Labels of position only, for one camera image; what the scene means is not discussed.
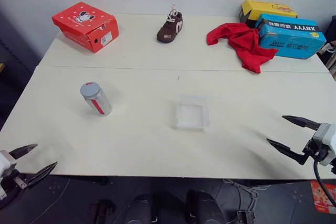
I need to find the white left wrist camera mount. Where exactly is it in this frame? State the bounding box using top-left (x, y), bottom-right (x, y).
top-left (0, 150), bottom-right (17, 180)

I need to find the red cartoon shoe box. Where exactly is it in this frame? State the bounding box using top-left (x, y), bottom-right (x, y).
top-left (51, 2), bottom-right (120, 54)

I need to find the red cloth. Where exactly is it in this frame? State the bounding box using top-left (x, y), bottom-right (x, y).
top-left (206, 23), bottom-right (279, 74)

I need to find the black and white background equipment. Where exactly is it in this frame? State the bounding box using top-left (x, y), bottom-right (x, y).
top-left (317, 15), bottom-right (336, 81)

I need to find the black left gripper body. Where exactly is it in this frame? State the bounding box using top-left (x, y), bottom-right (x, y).
top-left (1, 168), bottom-right (35, 196)

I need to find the orange printed package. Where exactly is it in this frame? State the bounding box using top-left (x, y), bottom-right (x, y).
top-left (310, 180), bottom-right (336, 215)

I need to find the blue cardboard box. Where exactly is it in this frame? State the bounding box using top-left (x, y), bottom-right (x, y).
top-left (256, 13), bottom-right (327, 59)

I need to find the clear square plastic container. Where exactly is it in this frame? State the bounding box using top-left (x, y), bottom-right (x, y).
top-left (172, 94), bottom-right (212, 131)

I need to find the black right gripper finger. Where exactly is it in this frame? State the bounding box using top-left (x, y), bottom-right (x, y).
top-left (266, 138), bottom-right (309, 166)
top-left (282, 115), bottom-right (321, 131)

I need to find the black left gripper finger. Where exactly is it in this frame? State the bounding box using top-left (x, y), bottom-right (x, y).
top-left (9, 144), bottom-right (38, 160)
top-left (26, 161), bottom-right (58, 188)

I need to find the brown child's shoe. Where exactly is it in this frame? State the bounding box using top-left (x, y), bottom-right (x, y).
top-left (156, 4), bottom-right (184, 44)

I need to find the black power adapter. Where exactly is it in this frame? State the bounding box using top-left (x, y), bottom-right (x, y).
top-left (237, 209), bottom-right (257, 224)

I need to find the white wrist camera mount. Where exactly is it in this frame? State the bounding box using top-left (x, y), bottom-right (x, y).
top-left (311, 122), bottom-right (336, 167)
top-left (0, 150), bottom-right (17, 180)

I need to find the white floor cable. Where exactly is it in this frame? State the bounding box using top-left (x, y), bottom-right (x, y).
top-left (223, 178), bottom-right (271, 224)

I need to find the dark rounded shape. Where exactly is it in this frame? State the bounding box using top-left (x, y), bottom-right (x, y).
top-left (122, 194), bottom-right (159, 224)
top-left (186, 189), bottom-right (227, 224)

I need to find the yellow cardboard box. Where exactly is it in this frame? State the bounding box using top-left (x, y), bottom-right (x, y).
top-left (239, 0), bottom-right (299, 28)

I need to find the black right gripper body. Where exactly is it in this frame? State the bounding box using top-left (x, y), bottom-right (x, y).
top-left (303, 137), bottom-right (330, 162)

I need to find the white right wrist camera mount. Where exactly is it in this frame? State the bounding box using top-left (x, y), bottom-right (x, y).
top-left (311, 122), bottom-right (336, 167)

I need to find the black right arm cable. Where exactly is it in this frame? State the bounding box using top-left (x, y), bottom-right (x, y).
top-left (313, 157), bottom-right (336, 209)

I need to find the grey plastic container lid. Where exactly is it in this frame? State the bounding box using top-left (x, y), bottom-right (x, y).
top-left (80, 81), bottom-right (102, 99)

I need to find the grey jar with red label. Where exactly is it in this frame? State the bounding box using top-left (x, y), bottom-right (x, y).
top-left (83, 87), bottom-right (113, 116)

